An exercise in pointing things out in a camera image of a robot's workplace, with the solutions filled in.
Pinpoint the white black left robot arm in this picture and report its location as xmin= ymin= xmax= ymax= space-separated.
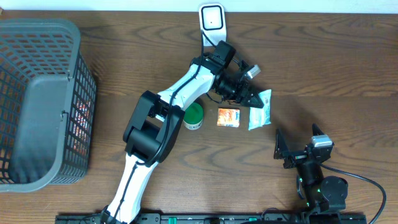
xmin=100 ymin=40 xmax=264 ymax=223

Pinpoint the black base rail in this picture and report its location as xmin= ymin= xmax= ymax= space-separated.
xmin=55 ymin=212 xmax=368 ymax=224

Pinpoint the white barcode scanner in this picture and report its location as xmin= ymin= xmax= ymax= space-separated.
xmin=199 ymin=3 xmax=227 ymax=47

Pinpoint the grey plastic basket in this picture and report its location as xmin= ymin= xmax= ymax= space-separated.
xmin=1 ymin=19 xmax=97 ymax=193

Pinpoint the green lid jar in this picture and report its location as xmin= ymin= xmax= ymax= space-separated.
xmin=183 ymin=103 xmax=204 ymax=130

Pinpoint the orange snack box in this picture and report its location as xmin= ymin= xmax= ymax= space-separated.
xmin=217 ymin=108 xmax=240 ymax=128

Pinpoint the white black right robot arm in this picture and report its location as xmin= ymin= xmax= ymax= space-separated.
xmin=274 ymin=124 xmax=348 ymax=214

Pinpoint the teal wet wipes pack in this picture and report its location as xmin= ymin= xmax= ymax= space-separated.
xmin=248 ymin=90 xmax=272 ymax=131

